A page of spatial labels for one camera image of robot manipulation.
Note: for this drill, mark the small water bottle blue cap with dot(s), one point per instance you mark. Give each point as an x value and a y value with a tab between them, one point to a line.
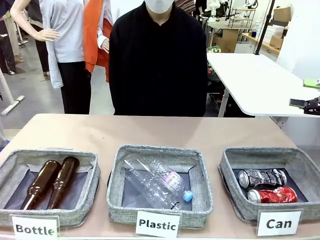
172	180

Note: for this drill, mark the large clear plastic bottle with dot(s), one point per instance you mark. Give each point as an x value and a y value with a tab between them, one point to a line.
140	180

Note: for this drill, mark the brown glass bottle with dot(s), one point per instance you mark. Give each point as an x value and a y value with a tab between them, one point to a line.
41	182
63	180

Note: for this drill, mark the crushed silver black can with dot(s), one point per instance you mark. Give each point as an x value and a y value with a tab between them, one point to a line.
260	177

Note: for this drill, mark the crushed red can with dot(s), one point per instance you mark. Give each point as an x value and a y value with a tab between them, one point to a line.
275	195

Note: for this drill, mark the grey basket with plastic label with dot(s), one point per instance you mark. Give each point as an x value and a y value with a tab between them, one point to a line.
200	180

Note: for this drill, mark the grey basket with can label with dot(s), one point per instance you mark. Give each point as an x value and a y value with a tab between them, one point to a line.
228	175

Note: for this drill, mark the grey basket with bottle label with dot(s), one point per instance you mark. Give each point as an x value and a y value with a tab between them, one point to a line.
90	190

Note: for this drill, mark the white sign reading Can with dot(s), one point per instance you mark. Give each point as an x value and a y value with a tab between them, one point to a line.
278	223

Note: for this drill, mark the person in black shirt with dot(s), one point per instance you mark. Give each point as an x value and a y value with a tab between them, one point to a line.
157	70

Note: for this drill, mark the floral cloth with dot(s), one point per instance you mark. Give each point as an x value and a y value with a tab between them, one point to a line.
213	49

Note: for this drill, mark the black trousers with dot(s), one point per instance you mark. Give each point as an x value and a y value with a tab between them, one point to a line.
75	87

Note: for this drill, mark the white table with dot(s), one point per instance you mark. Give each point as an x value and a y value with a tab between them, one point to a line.
250	80

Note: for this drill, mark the white sign reading Plastic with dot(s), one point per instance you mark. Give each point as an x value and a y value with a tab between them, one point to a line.
157	224

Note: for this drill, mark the large cardboard box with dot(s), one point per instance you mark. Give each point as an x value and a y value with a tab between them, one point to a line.
228	41

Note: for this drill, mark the orange garment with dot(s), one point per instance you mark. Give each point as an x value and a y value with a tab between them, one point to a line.
92	32

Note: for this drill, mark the white face mask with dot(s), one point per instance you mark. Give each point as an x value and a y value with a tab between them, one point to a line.
160	6

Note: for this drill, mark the patterned knit garment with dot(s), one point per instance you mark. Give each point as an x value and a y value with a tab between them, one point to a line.
186	6

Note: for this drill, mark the grey long-sleeve shirt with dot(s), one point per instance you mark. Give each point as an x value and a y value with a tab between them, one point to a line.
67	30

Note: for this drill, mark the black pole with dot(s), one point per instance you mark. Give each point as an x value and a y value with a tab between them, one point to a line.
263	27

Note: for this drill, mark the white foam boxes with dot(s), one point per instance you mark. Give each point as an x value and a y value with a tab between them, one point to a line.
273	31

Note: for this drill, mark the white desk leg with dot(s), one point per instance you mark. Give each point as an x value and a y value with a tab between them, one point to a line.
11	107

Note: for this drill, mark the black clamp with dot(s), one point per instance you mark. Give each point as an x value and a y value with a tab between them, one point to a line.
312	105

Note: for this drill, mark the green flat object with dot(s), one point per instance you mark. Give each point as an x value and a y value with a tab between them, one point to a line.
311	83

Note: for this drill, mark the small cardboard box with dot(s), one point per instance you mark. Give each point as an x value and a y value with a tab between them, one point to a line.
282	13

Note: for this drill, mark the white sign reading Bottle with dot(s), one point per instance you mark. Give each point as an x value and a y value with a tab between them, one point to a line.
35	228

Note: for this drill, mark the skin-coloured mannequin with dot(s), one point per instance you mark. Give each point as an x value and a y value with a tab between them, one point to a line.
25	25

